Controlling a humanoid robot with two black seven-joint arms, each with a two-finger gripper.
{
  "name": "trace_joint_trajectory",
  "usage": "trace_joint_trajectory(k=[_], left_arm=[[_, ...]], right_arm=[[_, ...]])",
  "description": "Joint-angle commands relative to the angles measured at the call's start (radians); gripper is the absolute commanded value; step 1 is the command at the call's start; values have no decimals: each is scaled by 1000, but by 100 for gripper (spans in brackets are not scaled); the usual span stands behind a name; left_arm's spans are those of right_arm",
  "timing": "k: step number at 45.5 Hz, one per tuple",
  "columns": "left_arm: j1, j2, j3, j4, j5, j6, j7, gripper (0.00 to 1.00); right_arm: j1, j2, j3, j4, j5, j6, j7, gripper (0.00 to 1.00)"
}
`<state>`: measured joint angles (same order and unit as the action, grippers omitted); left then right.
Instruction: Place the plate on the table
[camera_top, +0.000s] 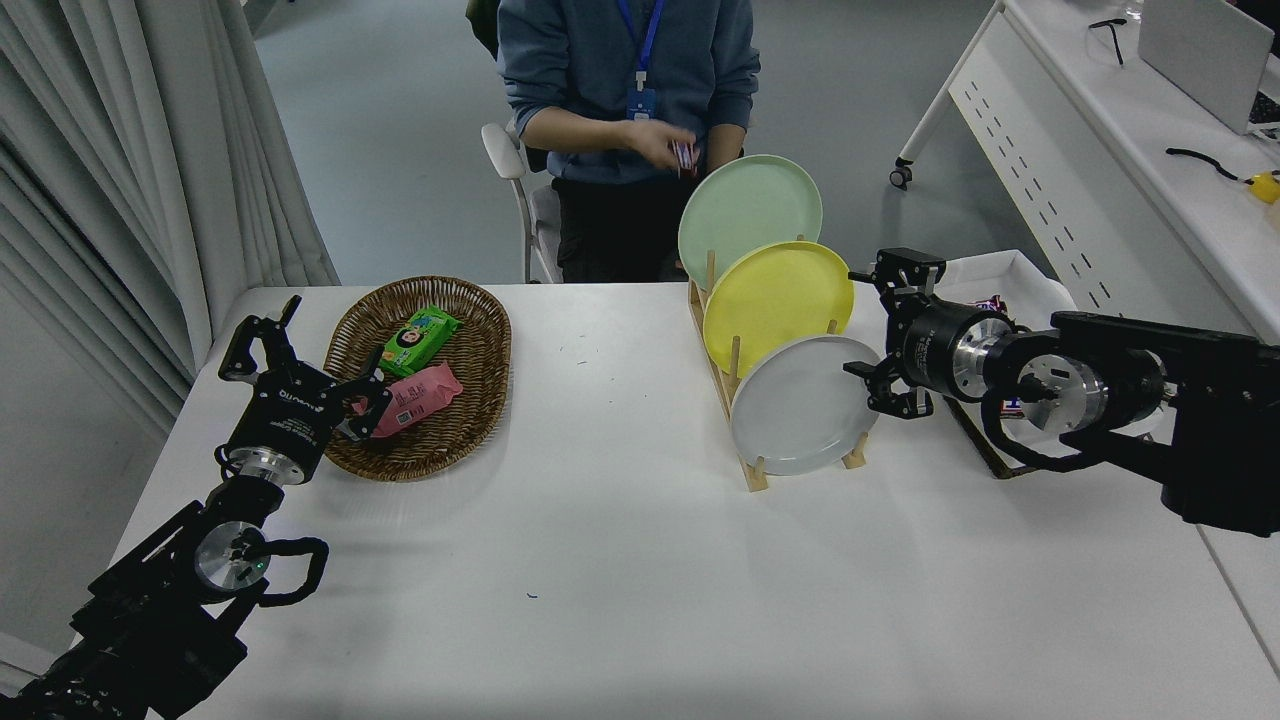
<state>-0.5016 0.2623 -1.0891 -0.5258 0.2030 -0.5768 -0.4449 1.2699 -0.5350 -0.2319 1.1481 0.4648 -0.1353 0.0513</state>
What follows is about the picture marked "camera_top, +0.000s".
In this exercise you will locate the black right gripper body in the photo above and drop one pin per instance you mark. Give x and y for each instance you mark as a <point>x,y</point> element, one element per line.
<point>930,350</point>

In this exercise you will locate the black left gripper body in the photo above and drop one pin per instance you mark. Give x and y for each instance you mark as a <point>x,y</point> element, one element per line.
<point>289,415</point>

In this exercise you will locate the grey plate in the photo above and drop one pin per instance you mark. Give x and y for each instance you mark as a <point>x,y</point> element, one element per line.
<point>800,405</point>

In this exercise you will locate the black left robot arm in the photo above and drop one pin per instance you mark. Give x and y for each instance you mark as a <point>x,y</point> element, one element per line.
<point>150,620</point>

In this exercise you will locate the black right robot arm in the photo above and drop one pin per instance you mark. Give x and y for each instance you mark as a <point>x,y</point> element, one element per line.
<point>1200,400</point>

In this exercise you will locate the person's left forearm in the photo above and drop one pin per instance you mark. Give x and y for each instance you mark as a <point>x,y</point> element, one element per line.
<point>727,140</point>

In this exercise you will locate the person's right forearm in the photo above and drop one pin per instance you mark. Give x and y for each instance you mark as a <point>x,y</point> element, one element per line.
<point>575,128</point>

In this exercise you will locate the yellow plate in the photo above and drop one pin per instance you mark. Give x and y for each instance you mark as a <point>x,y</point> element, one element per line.
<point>790,290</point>

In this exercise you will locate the wooden plate rack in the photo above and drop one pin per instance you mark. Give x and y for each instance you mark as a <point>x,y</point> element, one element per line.
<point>755,478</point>

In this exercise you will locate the pale green plate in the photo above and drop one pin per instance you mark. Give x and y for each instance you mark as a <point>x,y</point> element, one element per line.
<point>745,205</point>

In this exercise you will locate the person's left hand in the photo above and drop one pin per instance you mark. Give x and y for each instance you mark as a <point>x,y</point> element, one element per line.
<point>709,157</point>

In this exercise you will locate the person's right hand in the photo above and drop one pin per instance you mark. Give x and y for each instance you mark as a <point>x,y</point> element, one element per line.
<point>658,142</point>

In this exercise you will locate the pink snack packet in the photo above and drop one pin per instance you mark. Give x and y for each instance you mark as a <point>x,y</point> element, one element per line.
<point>430,390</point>

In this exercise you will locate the Snickers bar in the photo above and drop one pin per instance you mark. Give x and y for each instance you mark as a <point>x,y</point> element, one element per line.
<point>990,302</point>

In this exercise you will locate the green snack packet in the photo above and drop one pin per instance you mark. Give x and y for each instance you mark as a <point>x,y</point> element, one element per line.
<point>420,338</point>

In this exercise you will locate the white lined tray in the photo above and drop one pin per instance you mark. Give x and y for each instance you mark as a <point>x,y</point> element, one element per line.
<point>1010,272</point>

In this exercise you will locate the brown wicker basket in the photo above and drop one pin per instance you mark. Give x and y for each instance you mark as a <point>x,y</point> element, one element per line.
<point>480,380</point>

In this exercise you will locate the pale grey curtain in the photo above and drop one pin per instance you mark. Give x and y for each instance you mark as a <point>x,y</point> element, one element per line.
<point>120,180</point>

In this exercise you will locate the white desk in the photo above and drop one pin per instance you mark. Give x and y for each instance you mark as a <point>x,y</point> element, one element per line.
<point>1100,100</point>

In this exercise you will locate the white chair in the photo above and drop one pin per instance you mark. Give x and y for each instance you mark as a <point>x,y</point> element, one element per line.
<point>500,150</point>

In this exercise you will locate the black glasses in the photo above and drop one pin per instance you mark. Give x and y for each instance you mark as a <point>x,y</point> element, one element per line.
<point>1113,40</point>

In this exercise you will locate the silver laptop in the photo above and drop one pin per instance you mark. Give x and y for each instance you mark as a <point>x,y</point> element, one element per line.
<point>1200,55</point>

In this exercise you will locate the small yellow object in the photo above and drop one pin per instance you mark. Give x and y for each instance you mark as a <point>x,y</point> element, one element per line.
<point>1266,187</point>

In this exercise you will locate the person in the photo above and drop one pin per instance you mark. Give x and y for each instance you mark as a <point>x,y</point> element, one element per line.
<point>590,80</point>

